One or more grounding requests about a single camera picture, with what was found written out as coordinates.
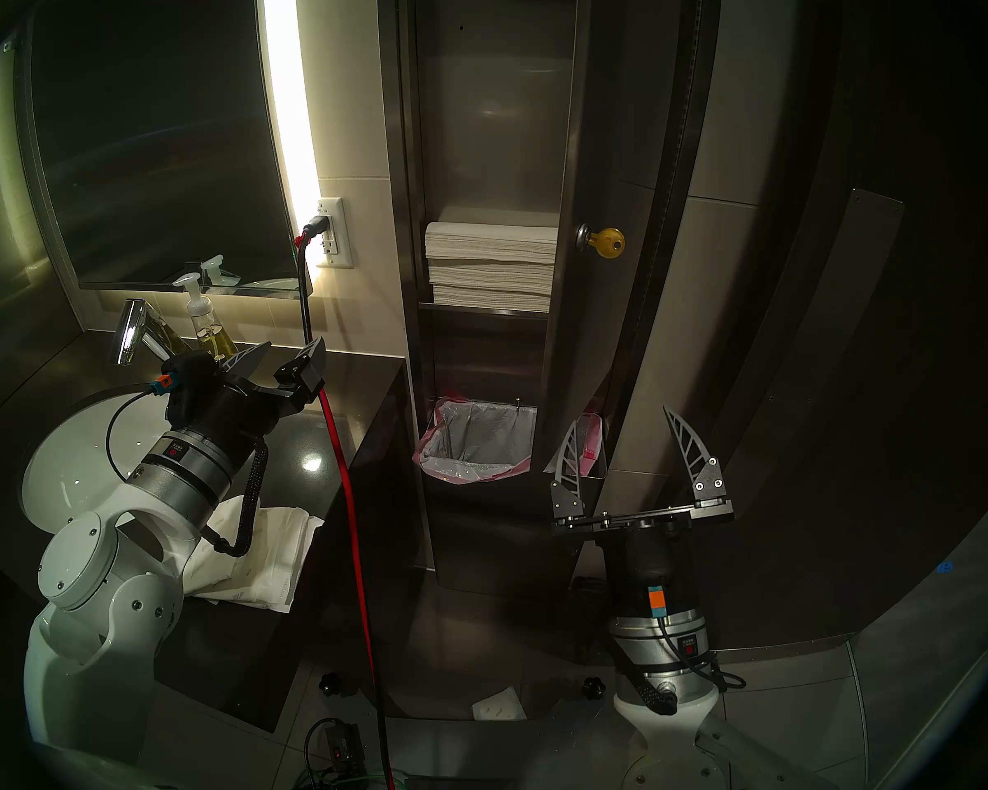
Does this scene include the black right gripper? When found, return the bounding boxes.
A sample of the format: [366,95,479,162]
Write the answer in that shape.
[550,406,735,621]

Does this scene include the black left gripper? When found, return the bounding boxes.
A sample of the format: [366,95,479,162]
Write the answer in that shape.
[165,337,328,462]

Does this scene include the stainless steel dispenser door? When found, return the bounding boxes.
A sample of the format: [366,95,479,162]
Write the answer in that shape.
[535,0,705,476]

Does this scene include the white paper towel stack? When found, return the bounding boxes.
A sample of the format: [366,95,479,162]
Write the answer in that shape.
[424,221,559,314]

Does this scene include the stainless steel dispenser cabinet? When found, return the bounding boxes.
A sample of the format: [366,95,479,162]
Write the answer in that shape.
[376,0,721,600]

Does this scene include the clear soap pump bottle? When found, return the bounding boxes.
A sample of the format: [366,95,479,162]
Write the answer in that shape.
[173,272,240,363]

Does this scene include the chrome faucet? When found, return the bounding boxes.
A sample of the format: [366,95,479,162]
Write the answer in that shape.
[107,297,190,368]

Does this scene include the trash bin with liner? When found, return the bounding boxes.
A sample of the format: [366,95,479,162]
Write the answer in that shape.
[413,397,607,485]

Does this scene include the folded white paper towels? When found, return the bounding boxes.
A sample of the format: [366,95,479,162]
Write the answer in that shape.
[183,494,326,615]

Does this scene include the white sink basin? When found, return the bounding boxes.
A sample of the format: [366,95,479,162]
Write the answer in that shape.
[21,389,182,534]

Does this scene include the white paper scrap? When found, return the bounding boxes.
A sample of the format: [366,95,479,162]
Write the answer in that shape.
[471,686,529,722]

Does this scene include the bright LED light strip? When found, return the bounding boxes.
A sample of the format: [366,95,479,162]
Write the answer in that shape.
[257,0,326,291]

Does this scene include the black electronics box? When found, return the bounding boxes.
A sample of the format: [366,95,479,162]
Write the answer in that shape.
[305,717,371,777]

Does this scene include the thin black signal cable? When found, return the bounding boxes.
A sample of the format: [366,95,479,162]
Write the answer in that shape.
[647,587,748,692]
[105,373,175,482]

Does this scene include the black braided cable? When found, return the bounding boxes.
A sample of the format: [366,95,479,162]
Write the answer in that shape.
[613,644,680,717]
[200,436,269,560]

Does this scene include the white wall outlet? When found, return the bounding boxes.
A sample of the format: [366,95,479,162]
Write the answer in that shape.
[313,197,353,269]

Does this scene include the wall mirror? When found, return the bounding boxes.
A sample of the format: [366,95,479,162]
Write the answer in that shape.
[16,0,314,300]

